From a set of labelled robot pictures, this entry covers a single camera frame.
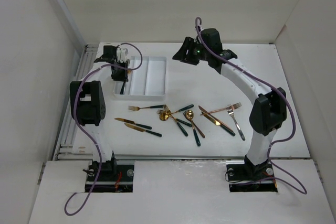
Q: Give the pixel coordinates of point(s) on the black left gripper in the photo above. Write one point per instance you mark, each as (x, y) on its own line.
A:
(123, 77)

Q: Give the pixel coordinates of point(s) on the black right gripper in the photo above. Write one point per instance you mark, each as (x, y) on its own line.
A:
(188, 43)

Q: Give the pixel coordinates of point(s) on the gold spoon green handle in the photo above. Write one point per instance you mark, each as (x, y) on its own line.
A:
(198, 143)
(122, 91)

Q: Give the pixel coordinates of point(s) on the silver fork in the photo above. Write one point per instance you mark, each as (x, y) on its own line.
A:
(230, 111)

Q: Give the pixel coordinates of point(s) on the rose gold knife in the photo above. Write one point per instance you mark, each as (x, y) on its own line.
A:
(212, 116)

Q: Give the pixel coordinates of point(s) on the gold knife green handle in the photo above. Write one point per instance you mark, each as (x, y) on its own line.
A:
(217, 123)
(142, 130)
(133, 123)

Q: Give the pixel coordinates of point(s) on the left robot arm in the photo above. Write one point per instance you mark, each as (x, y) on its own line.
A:
(88, 107)

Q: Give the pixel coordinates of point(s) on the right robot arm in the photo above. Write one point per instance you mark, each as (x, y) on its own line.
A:
(269, 108)

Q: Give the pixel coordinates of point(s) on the white three-compartment cutlery tray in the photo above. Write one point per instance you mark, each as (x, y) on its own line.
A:
(148, 83)

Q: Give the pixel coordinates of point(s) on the gold spoon in pile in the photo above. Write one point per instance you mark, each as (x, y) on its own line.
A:
(182, 109)

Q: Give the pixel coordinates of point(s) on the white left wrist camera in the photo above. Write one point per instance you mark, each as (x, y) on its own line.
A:
(122, 55)

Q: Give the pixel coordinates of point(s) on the gold fork green handle lower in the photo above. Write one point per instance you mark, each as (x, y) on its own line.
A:
(178, 124)

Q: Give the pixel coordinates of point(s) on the aluminium rail frame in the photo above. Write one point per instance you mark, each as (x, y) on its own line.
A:
(71, 142)

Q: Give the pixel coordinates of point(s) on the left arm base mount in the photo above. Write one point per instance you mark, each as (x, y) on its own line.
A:
(115, 177)

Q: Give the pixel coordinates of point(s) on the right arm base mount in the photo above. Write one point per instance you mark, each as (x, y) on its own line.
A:
(241, 181)

